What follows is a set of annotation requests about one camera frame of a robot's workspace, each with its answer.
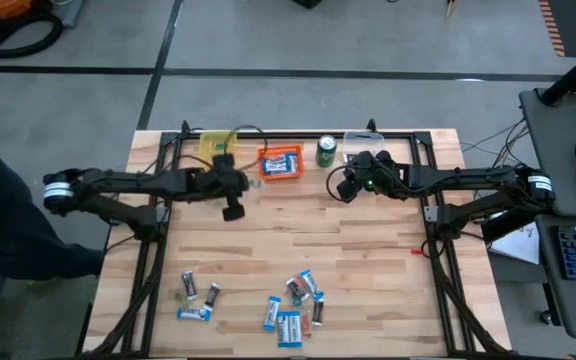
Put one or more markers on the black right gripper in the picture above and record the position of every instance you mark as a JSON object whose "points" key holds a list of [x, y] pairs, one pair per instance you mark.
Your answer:
{"points": [[375, 172]]}

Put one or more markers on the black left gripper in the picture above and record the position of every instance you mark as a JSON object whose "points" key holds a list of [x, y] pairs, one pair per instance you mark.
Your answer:
{"points": [[228, 187]]}

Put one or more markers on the clear gummy candy packet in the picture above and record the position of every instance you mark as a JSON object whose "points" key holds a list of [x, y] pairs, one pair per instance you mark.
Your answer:
{"points": [[255, 184]]}

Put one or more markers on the white blue Hershey's bar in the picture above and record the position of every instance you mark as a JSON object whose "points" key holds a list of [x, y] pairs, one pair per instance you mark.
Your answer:
{"points": [[296, 330], [283, 330], [275, 163], [312, 282], [275, 171], [193, 313], [276, 156], [293, 164], [272, 313]]}

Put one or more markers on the brown Hershey's bar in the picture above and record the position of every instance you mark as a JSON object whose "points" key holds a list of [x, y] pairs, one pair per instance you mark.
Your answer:
{"points": [[212, 295], [318, 311], [189, 285]]}

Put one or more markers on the dark brown chip bag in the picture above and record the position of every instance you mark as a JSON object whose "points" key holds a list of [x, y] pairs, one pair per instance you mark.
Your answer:
{"points": [[297, 288]]}

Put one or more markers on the teal gummy candy packet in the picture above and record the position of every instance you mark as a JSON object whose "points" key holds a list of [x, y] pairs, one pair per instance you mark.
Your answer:
{"points": [[296, 300]]}

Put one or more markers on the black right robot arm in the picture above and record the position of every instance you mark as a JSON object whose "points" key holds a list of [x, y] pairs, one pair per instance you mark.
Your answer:
{"points": [[468, 177]]}

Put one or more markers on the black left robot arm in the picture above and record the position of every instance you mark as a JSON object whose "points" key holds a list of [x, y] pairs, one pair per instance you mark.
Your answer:
{"points": [[133, 182]]}

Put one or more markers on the clear plastic bin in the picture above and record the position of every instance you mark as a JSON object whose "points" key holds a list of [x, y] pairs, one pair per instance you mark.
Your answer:
{"points": [[363, 140]]}

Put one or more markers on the orange plastic basket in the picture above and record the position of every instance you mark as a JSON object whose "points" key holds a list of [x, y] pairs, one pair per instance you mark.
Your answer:
{"points": [[259, 162]]}

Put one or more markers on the yellow plastic basket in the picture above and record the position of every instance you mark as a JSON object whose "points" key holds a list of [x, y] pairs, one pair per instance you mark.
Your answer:
{"points": [[205, 142]]}

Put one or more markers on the green Sprite can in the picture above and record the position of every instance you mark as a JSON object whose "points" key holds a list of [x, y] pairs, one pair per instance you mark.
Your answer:
{"points": [[326, 152]]}

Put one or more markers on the red connector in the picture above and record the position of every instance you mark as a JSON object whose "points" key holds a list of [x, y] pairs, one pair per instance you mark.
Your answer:
{"points": [[417, 252]]}

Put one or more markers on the white paper sheet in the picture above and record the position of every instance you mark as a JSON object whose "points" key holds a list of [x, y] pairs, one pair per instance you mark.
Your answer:
{"points": [[518, 245]]}

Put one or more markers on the grey desk with keyboard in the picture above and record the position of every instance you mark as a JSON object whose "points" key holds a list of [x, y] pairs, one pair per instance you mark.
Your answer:
{"points": [[548, 300]]}

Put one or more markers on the black pole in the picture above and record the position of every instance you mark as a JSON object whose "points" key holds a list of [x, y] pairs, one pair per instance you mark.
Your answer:
{"points": [[573, 75]]}

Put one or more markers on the person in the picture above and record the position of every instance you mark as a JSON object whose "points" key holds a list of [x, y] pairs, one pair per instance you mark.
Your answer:
{"points": [[8, 215]]}

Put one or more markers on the silver metal bracket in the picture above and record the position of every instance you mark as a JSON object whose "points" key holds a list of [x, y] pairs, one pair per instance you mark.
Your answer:
{"points": [[431, 214]]}

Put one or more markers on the black aluminium rig frame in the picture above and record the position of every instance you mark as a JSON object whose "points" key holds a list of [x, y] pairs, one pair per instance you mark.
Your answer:
{"points": [[293, 134]]}

